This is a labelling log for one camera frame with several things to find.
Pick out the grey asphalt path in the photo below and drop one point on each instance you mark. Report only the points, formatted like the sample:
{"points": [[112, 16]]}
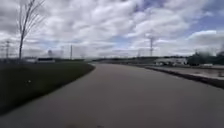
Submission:
{"points": [[123, 96]]}

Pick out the tall pylon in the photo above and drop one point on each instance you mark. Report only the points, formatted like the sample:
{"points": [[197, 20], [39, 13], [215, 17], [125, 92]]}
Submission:
{"points": [[151, 46]]}

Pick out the pole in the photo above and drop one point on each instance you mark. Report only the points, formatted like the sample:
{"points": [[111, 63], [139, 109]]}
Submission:
{"points": [[71, 52]]}

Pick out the low white building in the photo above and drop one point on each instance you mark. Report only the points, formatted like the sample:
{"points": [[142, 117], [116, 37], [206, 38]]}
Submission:
{"points": [[41, 60]]}

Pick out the dark grass area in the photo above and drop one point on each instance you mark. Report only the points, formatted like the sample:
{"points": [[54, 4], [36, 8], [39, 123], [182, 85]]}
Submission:
{"points": [[33, 78]]}

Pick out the grey road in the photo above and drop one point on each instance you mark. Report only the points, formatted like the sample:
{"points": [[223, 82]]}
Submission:
{"points": [[200, 71]]}

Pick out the dark row of trees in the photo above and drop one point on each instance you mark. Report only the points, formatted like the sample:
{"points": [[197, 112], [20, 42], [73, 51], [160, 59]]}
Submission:
{"points": [[205, 58]]}

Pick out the bare tree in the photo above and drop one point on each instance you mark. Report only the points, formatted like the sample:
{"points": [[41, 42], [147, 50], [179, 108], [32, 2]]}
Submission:
{"points": [[22, 36]]}

